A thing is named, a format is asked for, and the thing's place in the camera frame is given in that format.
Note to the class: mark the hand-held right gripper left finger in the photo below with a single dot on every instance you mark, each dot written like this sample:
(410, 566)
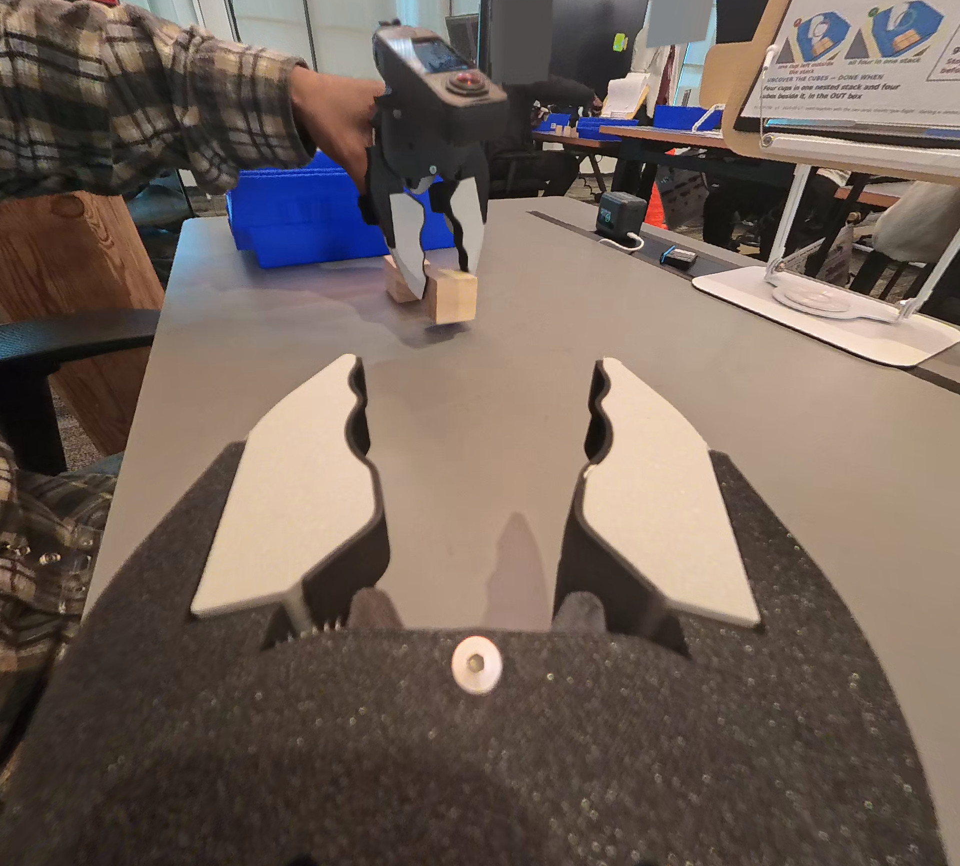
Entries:
(292, 506)

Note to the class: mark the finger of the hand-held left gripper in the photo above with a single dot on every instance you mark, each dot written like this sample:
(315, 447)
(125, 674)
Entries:
(469, 221)
(409, 236)

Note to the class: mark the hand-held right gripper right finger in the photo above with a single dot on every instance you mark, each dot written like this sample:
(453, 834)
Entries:
(660, 514)

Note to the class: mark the wooden cube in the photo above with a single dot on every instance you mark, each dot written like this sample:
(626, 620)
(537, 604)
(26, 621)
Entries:
(454, 300)
(397, 285)

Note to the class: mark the blue plastic bin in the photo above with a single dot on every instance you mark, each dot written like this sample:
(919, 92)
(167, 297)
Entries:
(300, 221)

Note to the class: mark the person's left forearm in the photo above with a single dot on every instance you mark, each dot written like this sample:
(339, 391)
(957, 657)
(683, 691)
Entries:
(135, 101)

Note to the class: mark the person's left hand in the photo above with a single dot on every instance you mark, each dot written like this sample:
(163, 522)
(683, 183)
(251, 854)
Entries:
(337, 116)

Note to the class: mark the black battery charger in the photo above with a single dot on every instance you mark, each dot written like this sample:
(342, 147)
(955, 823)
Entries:
(621, 214)

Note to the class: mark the blue plastic tray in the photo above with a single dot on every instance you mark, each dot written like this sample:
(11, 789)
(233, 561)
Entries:
(607, 126)
(686, 116)

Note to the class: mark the orange traffic cone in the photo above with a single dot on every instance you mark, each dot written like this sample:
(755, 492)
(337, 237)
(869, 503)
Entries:
(657, 206)

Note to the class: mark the black monitor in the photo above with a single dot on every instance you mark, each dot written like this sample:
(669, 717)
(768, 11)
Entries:
(750, 4)
(585, 26)

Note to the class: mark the white paper stack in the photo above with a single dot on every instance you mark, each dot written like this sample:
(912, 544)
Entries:
(626, 98)

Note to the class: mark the small black battery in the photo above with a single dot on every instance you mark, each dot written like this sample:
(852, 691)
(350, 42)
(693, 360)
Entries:
(679, 257)

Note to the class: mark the wooden-top desk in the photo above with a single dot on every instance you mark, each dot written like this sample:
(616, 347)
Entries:
(675, 139)

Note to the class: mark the person in plaid shirt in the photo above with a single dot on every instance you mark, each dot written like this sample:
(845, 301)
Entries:
(45, 566)

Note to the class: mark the black office chair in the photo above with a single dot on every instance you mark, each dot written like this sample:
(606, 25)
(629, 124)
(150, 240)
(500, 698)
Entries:
(75, 337)

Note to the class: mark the wooden pillar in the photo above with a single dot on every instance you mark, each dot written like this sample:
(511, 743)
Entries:
(75, 266)

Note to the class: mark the white instruction sheet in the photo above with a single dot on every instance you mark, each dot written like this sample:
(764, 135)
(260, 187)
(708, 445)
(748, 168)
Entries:
(862, 19)

